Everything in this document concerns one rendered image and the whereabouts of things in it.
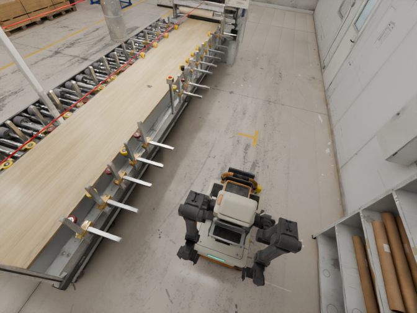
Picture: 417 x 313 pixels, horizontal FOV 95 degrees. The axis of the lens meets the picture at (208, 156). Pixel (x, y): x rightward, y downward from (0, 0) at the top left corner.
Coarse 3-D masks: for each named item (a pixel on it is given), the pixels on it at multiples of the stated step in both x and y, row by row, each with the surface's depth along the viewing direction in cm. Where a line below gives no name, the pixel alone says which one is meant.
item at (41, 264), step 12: (168, 96) 284; (156, 108) 257; (168, 132) 323; (132, 144) 223; (120, 156) 207; (120, 168) 213; (144, 168) 271; (108, 180) 197; (132, 192) 261; (84, 204) 172; (84, 216) 177; (108, 228) 222; (60, 240) 156; (48, 252) 148; (36, 264) 140; (48, 264) 151; (84, 264) 197
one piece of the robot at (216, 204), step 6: (222, 192) 134; (210, 204) 130; (216, 204) 130; (210, 210) 131; (216, 210) 128; (216, 216) 135; (228, 222) 137; (252, 222) 124; (258, 222) 125; (222, 240) 160
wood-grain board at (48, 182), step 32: (192, 32) 398; (160, 64) 307; (96, 96) 245; (128, 96) 249; (160, 96) 254; (64, 128) 207; (96, 128) 210; (128, 128) 213; (32, 160) 179; (64, 160) 181; (96, 160) 184; (0, 192) 158; (32, 192) 160; (64, 192) 162; (0, 224) 142; (32, 224) 144; (0, 256) 130; (32, 256) 131
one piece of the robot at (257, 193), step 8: (224, 176) 178; (240, 176) 171; (216, 184) 186; (224, 184) 187; (256, 184) 172; (208, 192) 181; (216, 192) 181; (256, 192) 179; (216, 200) 176; (256, 200) 179; (208, 216) 207
